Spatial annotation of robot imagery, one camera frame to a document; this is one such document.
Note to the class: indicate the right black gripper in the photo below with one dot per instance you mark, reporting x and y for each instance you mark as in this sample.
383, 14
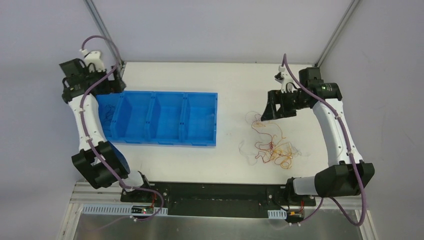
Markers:
281, 103

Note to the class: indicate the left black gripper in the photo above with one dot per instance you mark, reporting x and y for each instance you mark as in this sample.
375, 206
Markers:
117, 82

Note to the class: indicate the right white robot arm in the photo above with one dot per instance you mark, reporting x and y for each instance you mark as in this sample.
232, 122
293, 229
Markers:
347, 173

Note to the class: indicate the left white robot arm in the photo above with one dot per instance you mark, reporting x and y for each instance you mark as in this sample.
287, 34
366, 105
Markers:
97, 159

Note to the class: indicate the blue compartment bin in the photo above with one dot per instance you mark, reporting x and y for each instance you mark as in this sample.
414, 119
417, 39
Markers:
160, 118

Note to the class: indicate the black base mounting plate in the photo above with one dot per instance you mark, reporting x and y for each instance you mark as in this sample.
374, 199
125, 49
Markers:
219, 199

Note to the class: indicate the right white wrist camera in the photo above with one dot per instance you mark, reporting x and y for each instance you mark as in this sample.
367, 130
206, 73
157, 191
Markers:
284, 79

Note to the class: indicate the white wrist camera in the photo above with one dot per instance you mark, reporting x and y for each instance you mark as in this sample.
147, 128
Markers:
284, 79
93, 60

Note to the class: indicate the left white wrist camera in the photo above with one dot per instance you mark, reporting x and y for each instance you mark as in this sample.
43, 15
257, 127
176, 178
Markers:
93, 60

